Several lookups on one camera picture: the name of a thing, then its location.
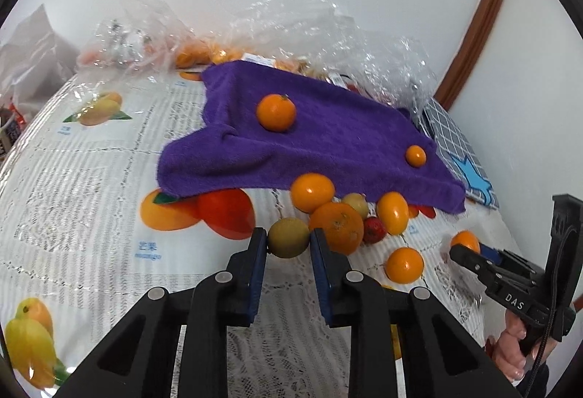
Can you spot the checked cushion with blue star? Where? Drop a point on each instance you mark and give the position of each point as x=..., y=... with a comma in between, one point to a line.
x=448, y=138

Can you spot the person's right forearm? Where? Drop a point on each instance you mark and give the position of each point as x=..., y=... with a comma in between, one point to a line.
x=535, y=385

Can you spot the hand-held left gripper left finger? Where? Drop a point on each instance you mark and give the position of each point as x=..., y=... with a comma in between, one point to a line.
x=258, y=275

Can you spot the large rough orange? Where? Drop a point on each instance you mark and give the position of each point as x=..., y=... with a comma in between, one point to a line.
x=339, y=227

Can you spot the clear plastic bag of oranges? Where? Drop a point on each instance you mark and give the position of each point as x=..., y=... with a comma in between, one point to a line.
x=200, y=54

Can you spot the red and white packet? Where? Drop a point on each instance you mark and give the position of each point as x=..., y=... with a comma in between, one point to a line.
x=9, y=129

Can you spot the brown door frame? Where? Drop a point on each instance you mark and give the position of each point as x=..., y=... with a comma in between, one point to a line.
x=483, y=11

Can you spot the crumpled clear plastic bag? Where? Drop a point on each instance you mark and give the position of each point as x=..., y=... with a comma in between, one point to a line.
x=364, y=47

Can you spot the person's right hand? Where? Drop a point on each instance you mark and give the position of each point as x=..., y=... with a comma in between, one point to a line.
x=508, y=348

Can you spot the yellow green round fruit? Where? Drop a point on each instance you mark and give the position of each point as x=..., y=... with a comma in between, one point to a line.
x=356, y=204

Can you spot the small red fruit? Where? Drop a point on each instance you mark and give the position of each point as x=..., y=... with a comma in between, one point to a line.
x=374, y=230

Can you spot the small round orange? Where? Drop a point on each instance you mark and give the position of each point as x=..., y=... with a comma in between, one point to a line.
x=416, y=155

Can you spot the white plastic bag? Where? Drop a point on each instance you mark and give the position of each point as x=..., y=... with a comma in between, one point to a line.
x=34, y=52

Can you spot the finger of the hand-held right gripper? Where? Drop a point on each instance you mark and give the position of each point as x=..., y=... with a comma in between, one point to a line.
x=496, y=256
x=473, y=263

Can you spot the small clear plastic bag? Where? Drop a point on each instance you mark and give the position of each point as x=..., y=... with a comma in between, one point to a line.
x=132, y=34

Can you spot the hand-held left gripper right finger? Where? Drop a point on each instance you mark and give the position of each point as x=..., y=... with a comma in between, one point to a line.
x=321, y=284

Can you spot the fruit printed tablecloth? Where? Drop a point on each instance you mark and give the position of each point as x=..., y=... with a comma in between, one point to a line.
x=91, y=179

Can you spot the purple towel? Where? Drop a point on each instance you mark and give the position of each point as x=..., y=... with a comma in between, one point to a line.
x=341, y=138

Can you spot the oval orange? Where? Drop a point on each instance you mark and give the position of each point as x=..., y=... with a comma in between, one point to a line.
x=392, y=212

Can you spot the orange with green stem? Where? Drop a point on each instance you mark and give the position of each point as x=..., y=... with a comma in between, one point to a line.
x=276, y=112

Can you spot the olive green round fruit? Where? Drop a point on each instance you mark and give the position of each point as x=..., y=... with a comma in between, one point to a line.
x=288, y=238

